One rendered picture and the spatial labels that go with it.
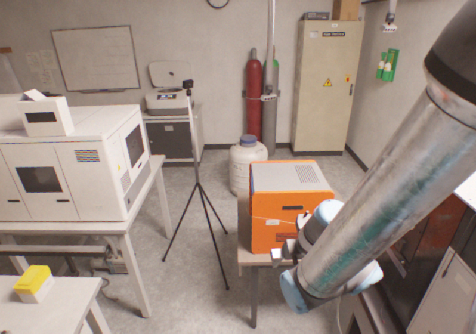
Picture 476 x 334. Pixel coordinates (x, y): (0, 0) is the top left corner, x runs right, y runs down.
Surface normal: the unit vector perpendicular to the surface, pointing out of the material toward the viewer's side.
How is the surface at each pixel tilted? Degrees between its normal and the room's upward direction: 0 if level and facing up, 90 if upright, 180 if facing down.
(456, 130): 97
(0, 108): 41
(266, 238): 90
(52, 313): 0
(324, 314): 0
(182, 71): 105
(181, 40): 90
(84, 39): 90
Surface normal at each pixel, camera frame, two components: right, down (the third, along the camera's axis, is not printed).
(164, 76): 0.01, 0.68
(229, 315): -0.02, -0.88
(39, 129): 0.00, 0.47
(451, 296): -1.00, 0.02
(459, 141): -0.54, 0.58
